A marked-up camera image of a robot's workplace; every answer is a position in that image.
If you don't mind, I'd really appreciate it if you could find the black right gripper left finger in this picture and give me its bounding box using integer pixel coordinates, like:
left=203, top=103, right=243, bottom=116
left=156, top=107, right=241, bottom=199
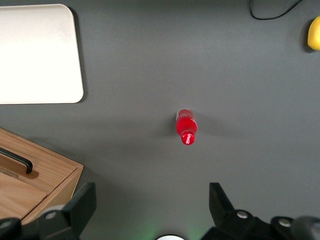
left=37, top=181, right=98, bottom=240

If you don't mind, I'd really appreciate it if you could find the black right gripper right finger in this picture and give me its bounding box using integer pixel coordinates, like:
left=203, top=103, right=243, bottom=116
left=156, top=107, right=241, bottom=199
left=199, top=182, right=273, bottom=240

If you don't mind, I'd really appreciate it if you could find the wooden drawer with notched front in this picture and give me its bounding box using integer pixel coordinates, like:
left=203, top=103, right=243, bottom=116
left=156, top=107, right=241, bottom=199
left=0, top=171, right=49, bottom=225

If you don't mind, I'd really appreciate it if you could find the wooden two-drawer cabinet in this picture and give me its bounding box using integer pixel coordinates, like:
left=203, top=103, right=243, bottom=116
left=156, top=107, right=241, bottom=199
left=0, top=127, right=84, bottom=226

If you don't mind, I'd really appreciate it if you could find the wooden drawer with plain front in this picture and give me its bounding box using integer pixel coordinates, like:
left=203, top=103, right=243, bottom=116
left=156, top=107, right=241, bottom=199
left=0, top=127, right=80, bottom=197

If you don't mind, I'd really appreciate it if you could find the small red bottle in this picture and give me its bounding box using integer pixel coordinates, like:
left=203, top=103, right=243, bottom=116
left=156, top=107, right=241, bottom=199
left=175, top=108, right=198, bottom=147

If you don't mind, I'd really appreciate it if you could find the cream rectangular tray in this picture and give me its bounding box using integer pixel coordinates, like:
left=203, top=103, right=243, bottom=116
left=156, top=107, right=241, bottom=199
left=0, top=3, right=85, bottom=105

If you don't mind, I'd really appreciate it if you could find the yellow lemon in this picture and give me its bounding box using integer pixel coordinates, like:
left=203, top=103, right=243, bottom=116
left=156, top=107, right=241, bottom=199
left=306, top=15, right=320, bottom=52

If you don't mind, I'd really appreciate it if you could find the black metal drawer handle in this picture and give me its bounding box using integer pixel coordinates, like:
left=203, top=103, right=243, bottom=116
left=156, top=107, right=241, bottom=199
left=0, top=146, right=34, bottom=175

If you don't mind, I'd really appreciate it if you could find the thin black loose cable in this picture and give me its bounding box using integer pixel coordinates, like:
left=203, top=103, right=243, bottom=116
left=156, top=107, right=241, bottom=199
left=248, top=0, right=305, bottom=20

